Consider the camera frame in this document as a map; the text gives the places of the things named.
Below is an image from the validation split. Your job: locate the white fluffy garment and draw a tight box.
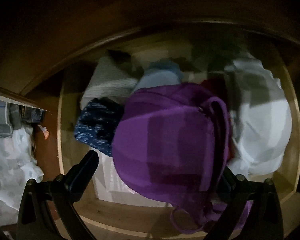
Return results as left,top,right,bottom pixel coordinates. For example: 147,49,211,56
224,57,292,177

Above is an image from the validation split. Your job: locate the purple underwear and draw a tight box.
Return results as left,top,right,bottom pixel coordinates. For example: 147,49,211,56
111,82,253,235

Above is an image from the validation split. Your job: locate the light blue sock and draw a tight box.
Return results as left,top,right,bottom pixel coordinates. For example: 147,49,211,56
132,60,183,93

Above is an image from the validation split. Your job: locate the white patterned bedsheet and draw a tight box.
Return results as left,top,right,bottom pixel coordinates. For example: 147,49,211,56
0,125,44,226

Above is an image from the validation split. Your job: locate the dark patterned bag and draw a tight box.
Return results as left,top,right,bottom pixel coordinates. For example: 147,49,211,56
19,106,46,124

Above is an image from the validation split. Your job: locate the grey plaid garment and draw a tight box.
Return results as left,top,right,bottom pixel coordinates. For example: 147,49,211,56
0,101,22,138

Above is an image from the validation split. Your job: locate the dark blue speckled sock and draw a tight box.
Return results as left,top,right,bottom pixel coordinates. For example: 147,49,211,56
74,98,125,157

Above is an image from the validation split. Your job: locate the grey white striped garment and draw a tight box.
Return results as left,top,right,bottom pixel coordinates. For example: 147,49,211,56
80,56,139,110

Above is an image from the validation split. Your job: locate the wooden nightstand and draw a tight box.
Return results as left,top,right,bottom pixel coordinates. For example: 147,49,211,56
0,0,300,181

